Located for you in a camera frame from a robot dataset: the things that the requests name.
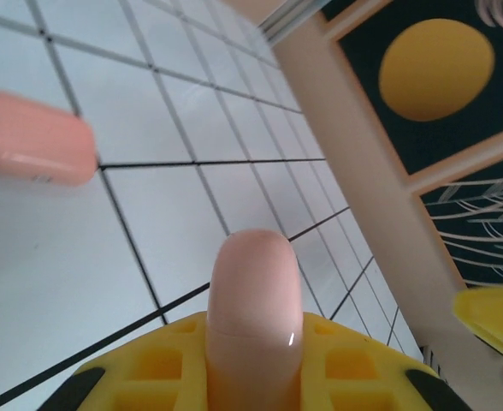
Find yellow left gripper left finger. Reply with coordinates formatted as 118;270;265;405
41;311;212;411

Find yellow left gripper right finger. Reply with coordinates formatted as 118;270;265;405
296;311;465;411

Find pink round charging case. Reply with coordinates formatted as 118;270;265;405
205;229;306;411

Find pink rounded square charging case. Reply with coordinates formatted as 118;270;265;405
0;90;98;188

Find teal panel feather leaves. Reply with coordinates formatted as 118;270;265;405
420;153;503;288

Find teal panel yellow oval feathers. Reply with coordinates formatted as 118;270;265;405
335;0;503;176

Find aluminium corner post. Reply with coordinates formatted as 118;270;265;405
257;0;321;42

